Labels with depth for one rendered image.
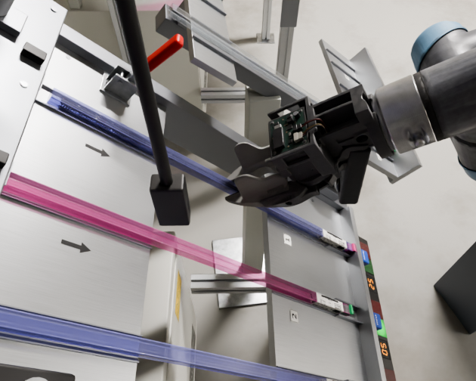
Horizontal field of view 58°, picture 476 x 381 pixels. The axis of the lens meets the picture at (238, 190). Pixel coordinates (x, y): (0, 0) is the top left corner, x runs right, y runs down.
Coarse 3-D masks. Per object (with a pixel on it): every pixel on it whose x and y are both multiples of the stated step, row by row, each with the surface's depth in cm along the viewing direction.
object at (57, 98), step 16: (48, 96) 43; (64, 96) 43; (80, 112) 44; (96, 112) 45; (112, 128) 46; (128, 128) 47; (144, 144) 48; (176, 160) 50; (192, 160) 52; (208, 176) 53; (272, 208) 60; (304, 224) 64
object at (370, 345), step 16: (352, 208) 75; (352, 224) 73; (352, 240) 71; (352, 256) 70; (352, 272) 69; (352, 288) 68; (368, 288) 67; (368, 304) 65; (368, 320) 64; (368, 336) 63; (368, 352) 62; (368, 368) 61
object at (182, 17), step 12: (168, 12) 54; (180, 12) 54; (192, 24) 55; (204, 24) 56; (204, 36) 56; (216, 36) 57; (228, 48) 58; (240, 48) 60; (240, 60) 60; (252, 60) 61; (264, 72) 63; (276, 72) 64; (288, 84) 65; (300, 96) 67; (312, 96) 69
